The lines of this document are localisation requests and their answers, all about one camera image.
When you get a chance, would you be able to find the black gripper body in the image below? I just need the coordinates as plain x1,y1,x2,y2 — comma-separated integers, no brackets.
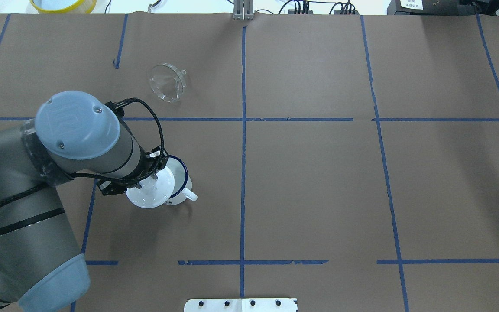
122,147,169,188

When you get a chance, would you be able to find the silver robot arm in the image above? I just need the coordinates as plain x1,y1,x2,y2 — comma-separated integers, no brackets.
0,91,168,312

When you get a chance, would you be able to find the white enamel mug blue rim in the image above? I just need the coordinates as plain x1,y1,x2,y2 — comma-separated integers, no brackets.
165,155,198,205

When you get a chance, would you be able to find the yellow rimmed blue bowl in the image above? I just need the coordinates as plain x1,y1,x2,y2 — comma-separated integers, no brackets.
29,0,97,14

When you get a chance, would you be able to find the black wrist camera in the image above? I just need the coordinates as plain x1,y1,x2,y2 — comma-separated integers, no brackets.
96,178,128,196

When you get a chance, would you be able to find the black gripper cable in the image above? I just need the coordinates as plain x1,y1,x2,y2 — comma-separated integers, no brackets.
0,98,165,312

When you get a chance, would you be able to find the black device with label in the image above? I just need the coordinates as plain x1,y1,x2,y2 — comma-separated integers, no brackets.
386,0,460,16

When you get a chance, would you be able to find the white ceramic lid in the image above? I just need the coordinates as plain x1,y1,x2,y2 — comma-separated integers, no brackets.
126,166,175,209

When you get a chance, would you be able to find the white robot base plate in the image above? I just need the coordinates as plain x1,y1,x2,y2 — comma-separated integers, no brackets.
184,298,298,312

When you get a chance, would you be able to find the clear glass funnel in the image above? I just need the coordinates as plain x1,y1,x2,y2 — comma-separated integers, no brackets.
147,63,188,103

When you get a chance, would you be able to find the aluminium frame post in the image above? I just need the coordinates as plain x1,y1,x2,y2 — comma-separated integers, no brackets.
230,0,255,20

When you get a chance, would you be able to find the black cable bundle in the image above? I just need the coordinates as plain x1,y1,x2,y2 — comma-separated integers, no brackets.
278,0,358,15

